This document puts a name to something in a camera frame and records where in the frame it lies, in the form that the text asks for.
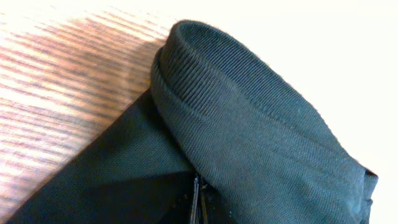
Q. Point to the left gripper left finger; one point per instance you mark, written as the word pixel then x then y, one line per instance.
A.
pixel 193 218

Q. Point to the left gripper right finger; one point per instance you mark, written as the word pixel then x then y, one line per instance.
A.
pixel 203 206

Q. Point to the black polo shirt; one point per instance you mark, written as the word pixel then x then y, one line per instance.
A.
pixel 213 109

